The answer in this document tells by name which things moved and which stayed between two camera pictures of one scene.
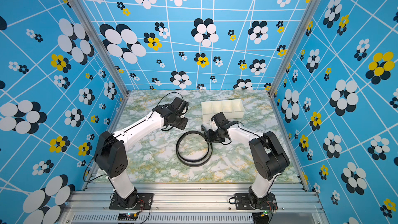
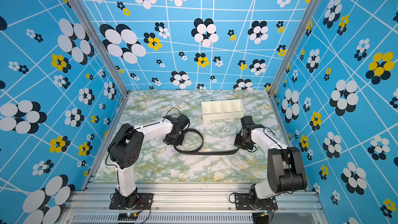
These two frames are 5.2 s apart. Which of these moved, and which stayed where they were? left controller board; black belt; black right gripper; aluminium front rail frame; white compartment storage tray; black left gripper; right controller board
Moved: black belt; black left gripper; black right gripper
Stayed: white compartment storage tray; aluminium front rail frame; right controller board; left controller board
